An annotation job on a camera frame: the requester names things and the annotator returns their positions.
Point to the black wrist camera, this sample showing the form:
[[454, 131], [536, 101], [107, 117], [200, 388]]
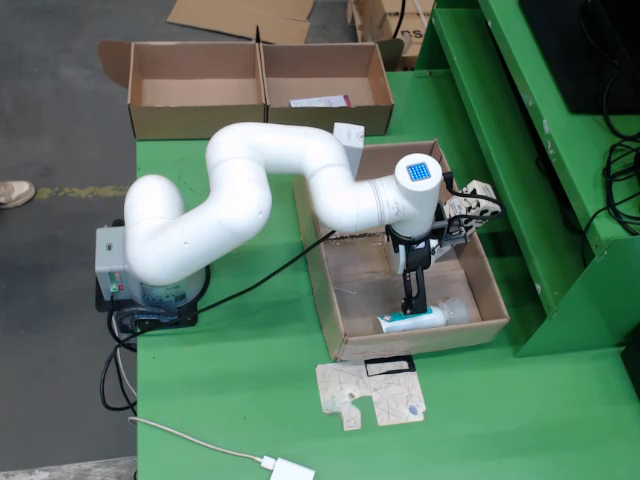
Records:
[[457, 232]]

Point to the flat cardboard sheet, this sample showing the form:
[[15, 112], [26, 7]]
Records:
[[240, 15]]

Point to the flattened printed paper carton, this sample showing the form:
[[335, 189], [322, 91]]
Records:
[[390, 395]]

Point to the grey robot base box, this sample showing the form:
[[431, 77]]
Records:
[[107, 260]]

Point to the empty open cardboard box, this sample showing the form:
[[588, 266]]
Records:
[[195, 65]]

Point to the cow print hand cream box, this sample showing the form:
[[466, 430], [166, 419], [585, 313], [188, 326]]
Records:
[[475, 200]]

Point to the flat white pink box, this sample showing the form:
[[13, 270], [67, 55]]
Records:
[[320, 101]]

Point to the tall white grey carton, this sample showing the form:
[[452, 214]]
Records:
[[350, 140]]

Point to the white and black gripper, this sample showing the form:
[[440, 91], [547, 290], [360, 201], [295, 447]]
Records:
[[417, 255]]

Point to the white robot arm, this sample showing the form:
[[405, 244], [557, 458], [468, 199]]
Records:
[[165, 240]]

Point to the black monitor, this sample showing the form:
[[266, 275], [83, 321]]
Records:
[[575, 50]]

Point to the green metal shelf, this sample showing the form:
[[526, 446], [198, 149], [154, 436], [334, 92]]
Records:
[[500, 150]]

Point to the white power adapter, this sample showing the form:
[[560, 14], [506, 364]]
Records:
[[287, 470]]

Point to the white bottle with teal label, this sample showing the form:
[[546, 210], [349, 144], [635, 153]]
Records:
[[440, 315]]

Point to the shallow cardboard tray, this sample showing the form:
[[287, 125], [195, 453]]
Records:
[[365, 285]]

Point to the printed cardboard boxes stack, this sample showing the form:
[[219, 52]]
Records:
[[380, 20]]

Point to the beige shoe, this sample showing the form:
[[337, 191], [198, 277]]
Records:
[[15, 192]]

